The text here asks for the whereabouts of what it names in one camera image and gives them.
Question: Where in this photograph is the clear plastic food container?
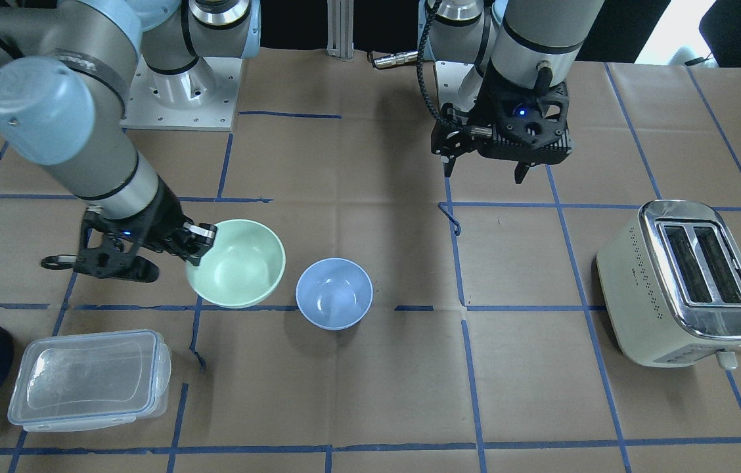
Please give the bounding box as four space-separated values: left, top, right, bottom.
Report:
7 329 172 433

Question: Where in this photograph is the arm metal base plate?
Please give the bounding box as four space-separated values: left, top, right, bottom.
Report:
120 57 244 131
434 62 483 112

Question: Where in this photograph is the aluminium frame post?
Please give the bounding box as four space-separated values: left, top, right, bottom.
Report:
325 0 355 62

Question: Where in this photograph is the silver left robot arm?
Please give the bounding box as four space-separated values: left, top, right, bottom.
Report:
416 1 604 183

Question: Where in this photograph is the cream and chrome toaster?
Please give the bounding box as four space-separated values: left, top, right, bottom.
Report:
595 200 741 371

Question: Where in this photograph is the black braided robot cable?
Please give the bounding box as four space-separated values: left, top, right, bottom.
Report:
370 0 476 129

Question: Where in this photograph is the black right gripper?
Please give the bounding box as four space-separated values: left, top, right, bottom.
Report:
41 181 218 282

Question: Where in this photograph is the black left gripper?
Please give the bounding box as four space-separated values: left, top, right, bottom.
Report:
431 66 573 185

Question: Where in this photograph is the green bowl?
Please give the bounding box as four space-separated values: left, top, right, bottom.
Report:
185 219 286 309

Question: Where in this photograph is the blue bowl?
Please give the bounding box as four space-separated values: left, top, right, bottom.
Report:
295 258 374 330

